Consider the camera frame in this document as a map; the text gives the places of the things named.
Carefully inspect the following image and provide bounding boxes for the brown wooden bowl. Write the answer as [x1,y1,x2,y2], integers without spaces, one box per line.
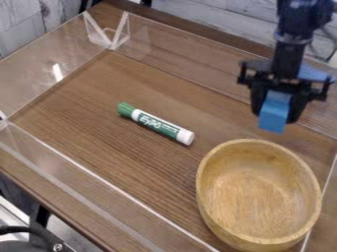
[196,139,322,252]

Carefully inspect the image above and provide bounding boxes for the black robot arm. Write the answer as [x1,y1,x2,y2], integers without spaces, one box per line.
[237,0,334,131]

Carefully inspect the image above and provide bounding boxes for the green Expo marker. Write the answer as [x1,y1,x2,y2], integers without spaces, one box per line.
[117,102,195,146]

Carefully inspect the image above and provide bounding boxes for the black cable lower left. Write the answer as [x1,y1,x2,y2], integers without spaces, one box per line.
[0,224,48,252]

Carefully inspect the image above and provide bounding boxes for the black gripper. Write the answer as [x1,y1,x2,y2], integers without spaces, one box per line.
[237,60,334,124]

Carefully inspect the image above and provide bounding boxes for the clear acrylic tray walls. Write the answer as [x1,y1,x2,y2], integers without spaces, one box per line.
[0,7,337,252]

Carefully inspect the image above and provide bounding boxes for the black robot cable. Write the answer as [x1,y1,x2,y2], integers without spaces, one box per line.
[306,26,337,63]

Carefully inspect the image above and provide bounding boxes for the blue foam block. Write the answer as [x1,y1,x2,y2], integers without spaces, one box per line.
[258,91,291,134]

